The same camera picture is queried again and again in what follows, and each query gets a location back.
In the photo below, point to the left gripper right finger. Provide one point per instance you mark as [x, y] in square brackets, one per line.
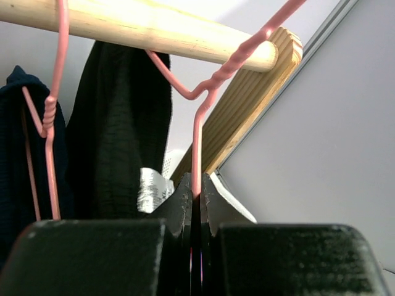
[243, 257]

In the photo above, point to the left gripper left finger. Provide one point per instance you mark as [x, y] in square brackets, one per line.
[148, 256]

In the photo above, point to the navy blue shorts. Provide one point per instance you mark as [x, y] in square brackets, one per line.
[17, 127]

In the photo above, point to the black shorts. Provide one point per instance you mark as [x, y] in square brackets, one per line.
[119, 125]

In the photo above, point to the white plastic basket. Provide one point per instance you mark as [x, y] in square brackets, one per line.
[171, 160]

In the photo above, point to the wooden clothes rack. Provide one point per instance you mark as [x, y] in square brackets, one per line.
[146, 25]

